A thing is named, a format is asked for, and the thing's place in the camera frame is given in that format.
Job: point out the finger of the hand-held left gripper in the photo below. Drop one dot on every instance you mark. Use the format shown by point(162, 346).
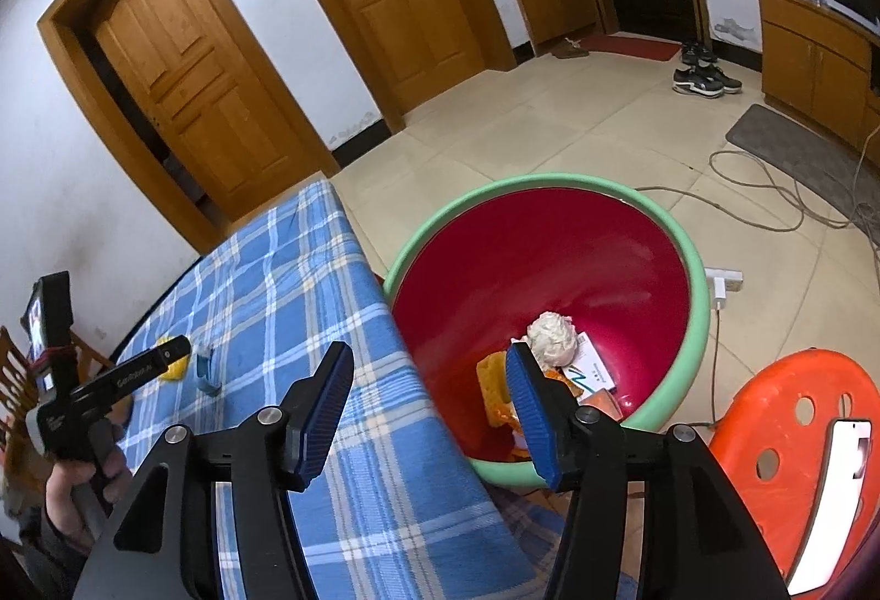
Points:
point(137, 370)

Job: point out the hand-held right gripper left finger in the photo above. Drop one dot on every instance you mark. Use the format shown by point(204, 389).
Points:
point(320, 421)

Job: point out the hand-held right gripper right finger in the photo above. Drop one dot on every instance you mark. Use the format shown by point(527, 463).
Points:
point(533, 414)

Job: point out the white cardboard box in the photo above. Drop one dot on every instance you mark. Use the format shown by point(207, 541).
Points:
point(592, 370)

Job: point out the cream paper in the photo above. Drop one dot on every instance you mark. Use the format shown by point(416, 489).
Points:
point(552, 339)

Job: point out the red basin with green rim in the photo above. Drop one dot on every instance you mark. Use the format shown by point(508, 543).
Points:
point(550, 256)

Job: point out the person's left forearm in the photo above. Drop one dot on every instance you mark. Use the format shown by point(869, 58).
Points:
point(48, 562)

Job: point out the person's left hand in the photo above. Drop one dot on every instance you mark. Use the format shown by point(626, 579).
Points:
point(62, 500)

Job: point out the wooden chair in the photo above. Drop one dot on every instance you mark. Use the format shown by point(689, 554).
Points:
point(10, 387)

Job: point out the blue plastic toy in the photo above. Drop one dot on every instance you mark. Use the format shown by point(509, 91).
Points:
point(206, 373)

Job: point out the blue plaid blanket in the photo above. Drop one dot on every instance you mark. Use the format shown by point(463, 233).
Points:
point(275, 297)

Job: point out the white power strip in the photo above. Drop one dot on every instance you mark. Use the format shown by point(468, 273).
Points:
point(723, 284)

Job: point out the orange plastic stool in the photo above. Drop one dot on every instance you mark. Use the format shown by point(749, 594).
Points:
point(770, 421)

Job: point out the wooden door with dark gap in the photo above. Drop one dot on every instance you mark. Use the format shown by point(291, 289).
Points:
point(192, 64)

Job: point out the white phone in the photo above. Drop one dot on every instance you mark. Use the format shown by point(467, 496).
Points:
point(832, 504)

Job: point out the grey floor mat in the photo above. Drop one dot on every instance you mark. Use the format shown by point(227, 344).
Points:
point(770, 136)

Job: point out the pair of brown slippers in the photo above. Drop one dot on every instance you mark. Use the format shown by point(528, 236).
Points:
point(570, 49)

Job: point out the black sneaker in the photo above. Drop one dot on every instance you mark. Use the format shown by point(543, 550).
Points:
point(708, 53)
point(729, 81)
point(696, 83)
point(689, 51)

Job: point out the red doormat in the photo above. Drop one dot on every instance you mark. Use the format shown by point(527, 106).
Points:
point(636, 47)

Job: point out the wooden cabinet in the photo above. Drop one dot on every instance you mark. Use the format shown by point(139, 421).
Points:
point(804, 64)

